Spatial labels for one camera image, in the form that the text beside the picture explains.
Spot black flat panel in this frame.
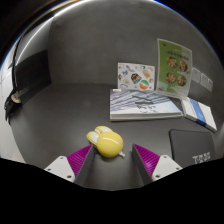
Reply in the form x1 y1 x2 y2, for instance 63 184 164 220
14 49 53 104

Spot white sticker sheet card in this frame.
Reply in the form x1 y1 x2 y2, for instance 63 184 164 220
117 62 156 92

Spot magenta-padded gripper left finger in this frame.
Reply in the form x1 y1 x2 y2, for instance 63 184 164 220
43 143 97 187

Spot white book with blue band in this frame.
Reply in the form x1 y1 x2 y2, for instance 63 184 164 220
180 96 218 133

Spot green poster with food photos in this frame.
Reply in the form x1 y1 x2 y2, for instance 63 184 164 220
155 38 194 100

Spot black mouse pad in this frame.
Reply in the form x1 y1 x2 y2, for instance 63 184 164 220
168 128 217 169

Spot yellow computer mouse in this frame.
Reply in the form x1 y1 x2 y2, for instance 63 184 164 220
86 125 126 159

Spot white wall plates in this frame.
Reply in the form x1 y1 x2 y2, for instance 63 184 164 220
190 66 214 93

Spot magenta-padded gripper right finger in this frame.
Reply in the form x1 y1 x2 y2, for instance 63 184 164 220
131 143 184 185

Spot black bag with straps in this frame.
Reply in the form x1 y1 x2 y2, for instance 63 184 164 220
3 88 23 123

